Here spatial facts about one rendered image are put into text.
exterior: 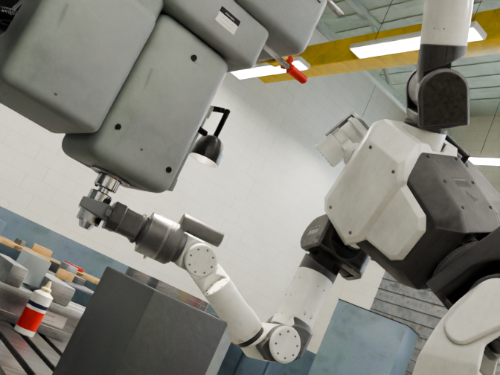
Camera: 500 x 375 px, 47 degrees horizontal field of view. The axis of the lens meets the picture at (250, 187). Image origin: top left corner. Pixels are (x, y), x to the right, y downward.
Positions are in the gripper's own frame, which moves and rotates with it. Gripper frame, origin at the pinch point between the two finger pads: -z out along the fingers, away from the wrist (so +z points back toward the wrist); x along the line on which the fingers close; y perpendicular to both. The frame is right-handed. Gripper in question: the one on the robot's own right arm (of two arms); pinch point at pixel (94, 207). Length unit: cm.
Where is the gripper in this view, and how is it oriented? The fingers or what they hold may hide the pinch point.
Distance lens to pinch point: 119.2
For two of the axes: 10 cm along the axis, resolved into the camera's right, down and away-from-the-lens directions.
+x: 3.2, -0.8, -9.5
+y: -4.0, 8.9, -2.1
